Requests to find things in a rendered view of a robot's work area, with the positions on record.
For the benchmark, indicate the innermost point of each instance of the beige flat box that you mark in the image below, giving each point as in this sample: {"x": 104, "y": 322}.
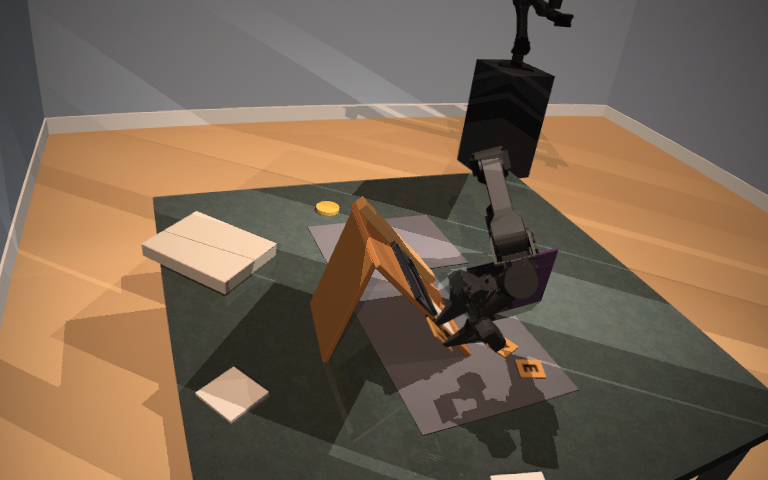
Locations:
{"x": 209, "y": 251}

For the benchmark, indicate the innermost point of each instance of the yellow round disc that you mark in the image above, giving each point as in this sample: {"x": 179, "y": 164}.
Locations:
{"x": 328, "y": 208}

